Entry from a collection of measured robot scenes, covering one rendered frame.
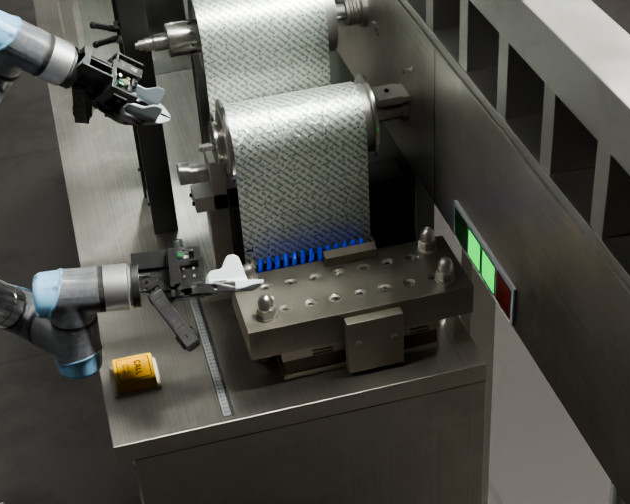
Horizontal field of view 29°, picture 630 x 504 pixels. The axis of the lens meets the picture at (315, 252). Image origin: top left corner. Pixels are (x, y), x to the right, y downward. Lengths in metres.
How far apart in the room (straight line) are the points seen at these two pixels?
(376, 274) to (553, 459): 1.24
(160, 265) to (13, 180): 2.63
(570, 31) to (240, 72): 0.89
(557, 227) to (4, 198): 3.10
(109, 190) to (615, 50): 1.46
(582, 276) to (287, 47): 0.90
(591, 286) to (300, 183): 0.73
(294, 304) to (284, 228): 0.16
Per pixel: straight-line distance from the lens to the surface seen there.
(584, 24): 1.53
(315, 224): 2.16
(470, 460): 2.28
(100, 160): 2.78
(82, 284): 1.92
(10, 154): 4.71
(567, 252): 1.57
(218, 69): 2.23
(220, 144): 2.06
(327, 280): 2.11
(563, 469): 3.21
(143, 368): 2.14
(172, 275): 1.92
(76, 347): 1.97
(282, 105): 2.07
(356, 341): 2.05
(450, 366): 2.12
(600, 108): 1.41
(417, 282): 2.10
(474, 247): 1.90
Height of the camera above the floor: 2.31
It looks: 36 degrees down
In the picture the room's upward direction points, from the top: 4 degrees counter-clockwise
